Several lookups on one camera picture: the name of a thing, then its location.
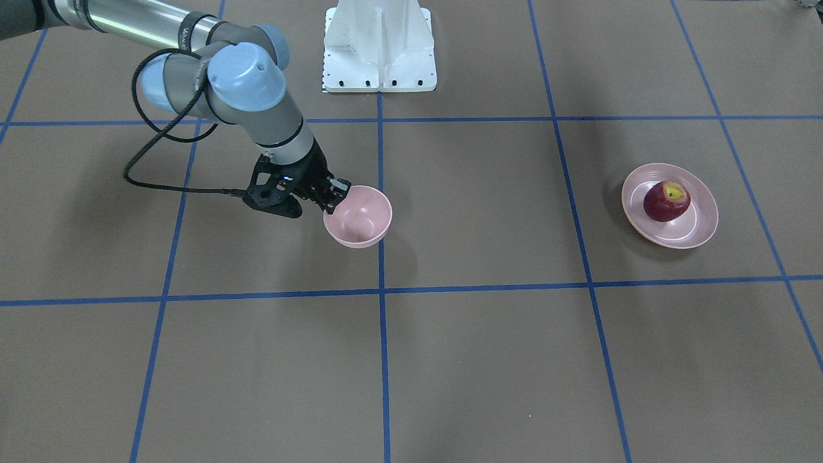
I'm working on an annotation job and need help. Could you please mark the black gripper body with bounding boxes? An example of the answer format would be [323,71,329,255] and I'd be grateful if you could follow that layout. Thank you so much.
[292,147,335,207]

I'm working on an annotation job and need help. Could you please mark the pink plastic bowl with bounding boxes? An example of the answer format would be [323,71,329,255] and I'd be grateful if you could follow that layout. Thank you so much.
[323,185,393,249]

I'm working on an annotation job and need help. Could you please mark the red yellow apple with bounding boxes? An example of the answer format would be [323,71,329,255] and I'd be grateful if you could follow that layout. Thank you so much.
[643,181,691,222]

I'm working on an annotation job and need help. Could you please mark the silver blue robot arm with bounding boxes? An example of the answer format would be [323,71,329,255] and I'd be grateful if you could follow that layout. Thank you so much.
[1,1,352,219]

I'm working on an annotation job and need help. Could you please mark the pink plastic plate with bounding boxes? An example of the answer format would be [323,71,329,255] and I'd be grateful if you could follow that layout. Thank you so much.
[621,162,718,250]

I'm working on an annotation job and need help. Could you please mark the brown paper table cover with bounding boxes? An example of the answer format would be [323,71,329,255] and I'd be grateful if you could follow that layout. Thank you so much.
[2,1,821,462]

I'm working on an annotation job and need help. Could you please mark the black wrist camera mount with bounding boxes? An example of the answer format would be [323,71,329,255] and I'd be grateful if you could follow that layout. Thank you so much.
[242,154,303,219]

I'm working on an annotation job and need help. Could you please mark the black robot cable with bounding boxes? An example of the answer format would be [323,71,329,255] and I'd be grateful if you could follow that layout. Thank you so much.
[123,49,258,195]

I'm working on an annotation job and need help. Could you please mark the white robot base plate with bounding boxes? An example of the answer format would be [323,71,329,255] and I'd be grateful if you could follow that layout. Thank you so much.
[321,1,438,93]

